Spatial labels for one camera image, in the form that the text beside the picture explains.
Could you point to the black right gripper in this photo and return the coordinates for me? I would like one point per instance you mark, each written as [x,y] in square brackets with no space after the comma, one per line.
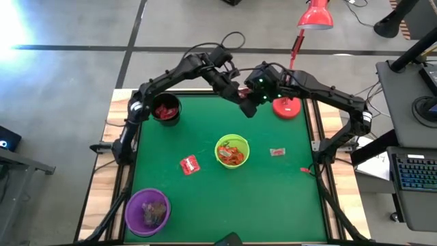
[264,83]

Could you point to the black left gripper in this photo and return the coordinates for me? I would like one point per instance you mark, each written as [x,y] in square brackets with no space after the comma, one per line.
[218,82]

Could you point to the silver red candy pack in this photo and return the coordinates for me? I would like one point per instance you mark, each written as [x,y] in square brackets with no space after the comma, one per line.
[224,152]

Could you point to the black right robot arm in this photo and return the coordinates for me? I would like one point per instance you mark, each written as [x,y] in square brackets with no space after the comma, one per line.
[327,92]

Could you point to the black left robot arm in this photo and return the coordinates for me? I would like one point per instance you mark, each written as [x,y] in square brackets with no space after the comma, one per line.
[164,80]

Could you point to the green plastic bucket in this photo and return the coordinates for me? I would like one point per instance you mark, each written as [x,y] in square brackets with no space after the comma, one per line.
[240,140]

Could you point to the black plastic bucket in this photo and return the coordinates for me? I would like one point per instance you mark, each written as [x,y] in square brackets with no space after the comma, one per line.
[170,99]

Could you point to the red desk lamp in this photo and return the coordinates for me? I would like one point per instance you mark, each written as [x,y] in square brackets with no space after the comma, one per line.
[315,15]

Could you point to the white box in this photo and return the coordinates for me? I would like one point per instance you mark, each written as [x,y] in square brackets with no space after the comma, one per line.
[363,141]

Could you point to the green table mat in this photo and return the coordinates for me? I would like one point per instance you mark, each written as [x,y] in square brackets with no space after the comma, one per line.
[198,205]

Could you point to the black desk support bar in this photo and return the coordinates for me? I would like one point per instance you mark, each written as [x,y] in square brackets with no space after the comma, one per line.
[375,147]

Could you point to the grey side desk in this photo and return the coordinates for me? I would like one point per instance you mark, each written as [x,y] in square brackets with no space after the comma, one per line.
[399,99]

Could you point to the white paper sheet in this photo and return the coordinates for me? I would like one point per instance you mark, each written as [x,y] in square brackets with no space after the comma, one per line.
[375,169]

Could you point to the black stand pole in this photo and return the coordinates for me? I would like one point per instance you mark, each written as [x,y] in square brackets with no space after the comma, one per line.
[392,20]
[413,51]

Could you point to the purple plastic bucket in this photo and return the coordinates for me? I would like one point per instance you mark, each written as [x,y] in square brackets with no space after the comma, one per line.
[134,212]

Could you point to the round black device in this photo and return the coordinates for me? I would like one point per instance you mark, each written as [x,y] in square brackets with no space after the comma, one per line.
[425,107]

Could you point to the backlit black keyboard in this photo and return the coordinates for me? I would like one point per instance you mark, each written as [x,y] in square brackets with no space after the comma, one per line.
[414,172]

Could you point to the grey keyboard tray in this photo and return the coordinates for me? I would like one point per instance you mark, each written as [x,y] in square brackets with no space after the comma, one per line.
[420,208]

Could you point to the grey bench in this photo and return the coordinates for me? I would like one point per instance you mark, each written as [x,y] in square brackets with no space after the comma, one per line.
[20,164]

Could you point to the black device blue light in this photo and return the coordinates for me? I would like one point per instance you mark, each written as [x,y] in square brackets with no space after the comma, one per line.
[8,138]

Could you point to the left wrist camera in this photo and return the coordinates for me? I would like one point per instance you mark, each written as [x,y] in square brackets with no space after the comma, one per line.
[222,56]

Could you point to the silver corner bracket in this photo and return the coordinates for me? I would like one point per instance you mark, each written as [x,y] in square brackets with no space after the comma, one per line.
[315,146]

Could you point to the black frame leg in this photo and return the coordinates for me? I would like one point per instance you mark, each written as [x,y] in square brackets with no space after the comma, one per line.
[109,218]
[338,212]

